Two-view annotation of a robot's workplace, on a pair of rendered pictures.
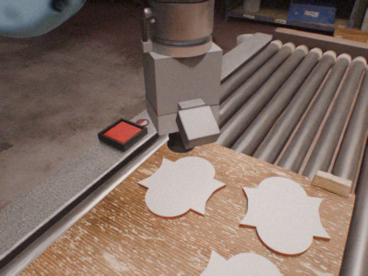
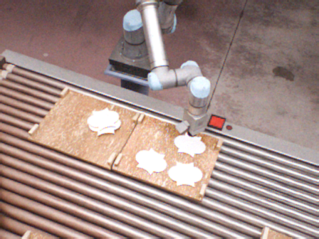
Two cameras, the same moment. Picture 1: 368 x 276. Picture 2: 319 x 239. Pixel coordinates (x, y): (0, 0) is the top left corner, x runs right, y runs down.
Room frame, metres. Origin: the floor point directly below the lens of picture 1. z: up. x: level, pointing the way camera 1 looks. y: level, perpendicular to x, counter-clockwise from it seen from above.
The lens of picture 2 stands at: (-0.09, -1.09, 2.47)
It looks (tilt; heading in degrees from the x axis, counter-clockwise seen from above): 50 degrees down; 76
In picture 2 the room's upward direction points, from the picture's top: 4 degrees clockwise
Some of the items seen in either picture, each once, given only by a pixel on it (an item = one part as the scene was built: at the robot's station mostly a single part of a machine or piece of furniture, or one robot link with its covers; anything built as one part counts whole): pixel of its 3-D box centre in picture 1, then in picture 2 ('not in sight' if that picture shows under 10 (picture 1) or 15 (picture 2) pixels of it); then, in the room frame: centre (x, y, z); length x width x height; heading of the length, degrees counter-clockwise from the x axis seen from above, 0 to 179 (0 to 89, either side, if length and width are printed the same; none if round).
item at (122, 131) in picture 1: (123, 134); (216, 122); (0.53, 0.13, 0.92); 0.06 x 0.06 x 0.01; 57
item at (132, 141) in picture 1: (123, 133); (216, 122); (0.53, 0.13, 0.92); 0.08 x 0.08 x 0.02; 57
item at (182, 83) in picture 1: (184, 87); (189, 119); (0.34, 0.00, 1.13); 0.12 x 0.09 x 0.16; 20
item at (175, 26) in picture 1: (177, 17); (196, 104); (0.36, 0.01, 1.21); 0.08 x 0.08 x 0.05
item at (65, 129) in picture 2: not in sight; (87, 126); (-0.10, 0.19, 0.93); 0.41 x 0.35 x 0.02; 147
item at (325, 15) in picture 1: (311, 10); not in sight; (4.50, -1.84, 0.25); 0.62 x 0.42 x 0.22; 68
